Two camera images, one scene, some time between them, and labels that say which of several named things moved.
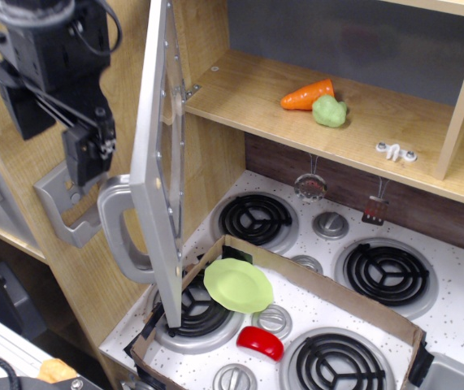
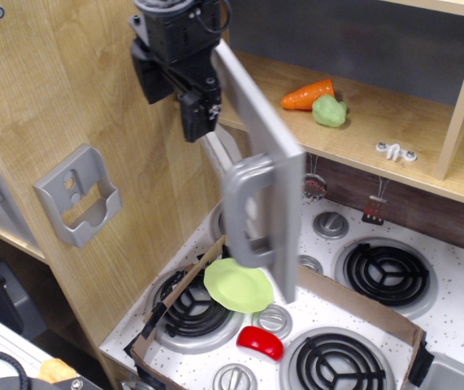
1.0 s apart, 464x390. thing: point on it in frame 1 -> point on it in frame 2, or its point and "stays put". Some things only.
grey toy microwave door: [159, 173] -> [263, 192]
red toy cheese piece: [261, 342] stays put
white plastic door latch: [394, 152] stays put
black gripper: [62, 49] -> [178, 42]
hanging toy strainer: [310, 187] stays put
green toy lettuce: [327, 110] stays put
